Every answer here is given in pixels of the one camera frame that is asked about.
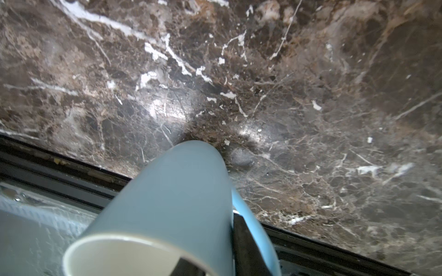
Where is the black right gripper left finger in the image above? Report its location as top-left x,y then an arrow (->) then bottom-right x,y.
170,258 -> 206,276

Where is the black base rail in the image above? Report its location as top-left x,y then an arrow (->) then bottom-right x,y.
1,136 -> 410,276

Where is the blue mug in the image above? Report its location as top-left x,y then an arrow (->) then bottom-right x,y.
63,140 -> 282,276

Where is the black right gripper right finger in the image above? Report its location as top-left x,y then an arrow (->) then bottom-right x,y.
233,213 -> 271,276

